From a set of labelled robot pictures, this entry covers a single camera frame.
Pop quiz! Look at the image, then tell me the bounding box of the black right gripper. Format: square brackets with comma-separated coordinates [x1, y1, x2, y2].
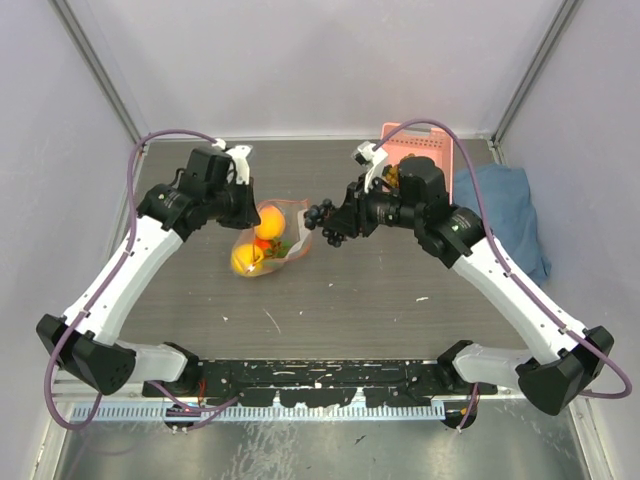
[323, 173, 422, 239]

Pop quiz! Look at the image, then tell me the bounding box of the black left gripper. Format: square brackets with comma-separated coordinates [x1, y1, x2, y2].
[206, 175, 260, 230]

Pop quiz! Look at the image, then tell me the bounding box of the dark grape bunch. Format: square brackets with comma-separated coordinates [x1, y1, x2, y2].
[303, 199, 345, 248]

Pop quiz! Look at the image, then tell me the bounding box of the brown longan bunch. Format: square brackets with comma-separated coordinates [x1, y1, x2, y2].
[382, 164, 400, 190]

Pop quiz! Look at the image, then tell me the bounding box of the clear zip bag orange zipper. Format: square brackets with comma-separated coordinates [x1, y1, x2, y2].
[230, 199, 312, 278]

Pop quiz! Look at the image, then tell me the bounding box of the orange fruit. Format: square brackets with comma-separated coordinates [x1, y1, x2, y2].
[254, 205, 286, 240]

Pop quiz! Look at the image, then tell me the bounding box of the orange tangerine with leaf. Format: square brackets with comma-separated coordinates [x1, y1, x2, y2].
[254, 237, 274, 256]

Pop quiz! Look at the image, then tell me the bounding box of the yellow lemon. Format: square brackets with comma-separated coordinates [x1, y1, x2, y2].
[230, 243, 265, 277]

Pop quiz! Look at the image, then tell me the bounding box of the red cherry bunch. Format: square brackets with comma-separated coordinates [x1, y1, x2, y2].
[265, 238, 293, 259]

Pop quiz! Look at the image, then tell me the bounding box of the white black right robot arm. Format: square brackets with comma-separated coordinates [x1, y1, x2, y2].
[305, 157, 614, 416]

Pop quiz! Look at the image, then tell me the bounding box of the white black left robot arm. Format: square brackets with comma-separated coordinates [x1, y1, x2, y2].
[36, 145, 260, 396]

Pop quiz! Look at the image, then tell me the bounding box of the pink plastic basket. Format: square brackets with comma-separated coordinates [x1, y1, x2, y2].
[380, 126, 454, 206]

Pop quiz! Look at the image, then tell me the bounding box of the blue cloth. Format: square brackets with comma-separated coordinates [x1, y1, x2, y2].
[475, 164, 551, 286]

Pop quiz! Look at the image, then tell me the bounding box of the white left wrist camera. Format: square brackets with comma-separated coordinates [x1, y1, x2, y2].
[211, 138, 253, 185]

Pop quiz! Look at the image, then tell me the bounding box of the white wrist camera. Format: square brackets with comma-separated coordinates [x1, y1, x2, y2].
[352, 141, 389, 193]
[211, 138, 253, 185]

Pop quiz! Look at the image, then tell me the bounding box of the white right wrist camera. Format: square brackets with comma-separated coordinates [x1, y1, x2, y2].
[352, 141, 389, 193]

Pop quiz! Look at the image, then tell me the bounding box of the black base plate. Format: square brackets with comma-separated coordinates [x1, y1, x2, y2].
[159, 360, 473, 408]

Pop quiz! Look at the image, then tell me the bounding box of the white slotted cable duct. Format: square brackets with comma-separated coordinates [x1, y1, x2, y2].
[94, 400, 446, 422]

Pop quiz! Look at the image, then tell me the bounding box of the aluminium front rail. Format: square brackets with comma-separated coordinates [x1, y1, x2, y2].
[47, 357, 594, 401]

